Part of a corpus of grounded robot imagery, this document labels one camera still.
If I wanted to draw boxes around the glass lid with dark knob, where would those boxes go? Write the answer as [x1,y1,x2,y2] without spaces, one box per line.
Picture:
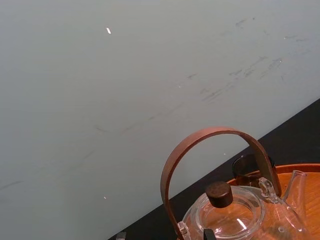
[192,181,266,240]

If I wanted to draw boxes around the glass teapot with wooden handle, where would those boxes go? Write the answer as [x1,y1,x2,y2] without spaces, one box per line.
[160,126,311,240]

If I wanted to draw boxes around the round brown wooden tray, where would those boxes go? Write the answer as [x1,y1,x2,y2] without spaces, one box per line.
[174,163,320,240]

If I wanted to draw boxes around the dark smoked drinking glass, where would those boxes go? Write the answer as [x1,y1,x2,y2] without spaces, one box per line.
[231,153,263,187]

